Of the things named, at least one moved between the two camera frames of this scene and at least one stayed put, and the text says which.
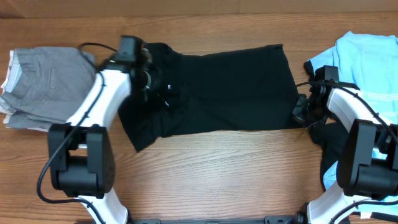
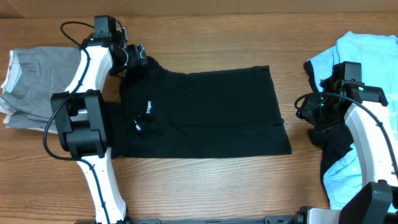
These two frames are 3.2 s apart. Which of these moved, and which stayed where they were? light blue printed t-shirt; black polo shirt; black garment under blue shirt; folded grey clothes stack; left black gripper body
Moved: black polo shirt; left black gripper body
Stayed: black garment under blue shirt; folded grey clothes stack; light blue printed t-shirt
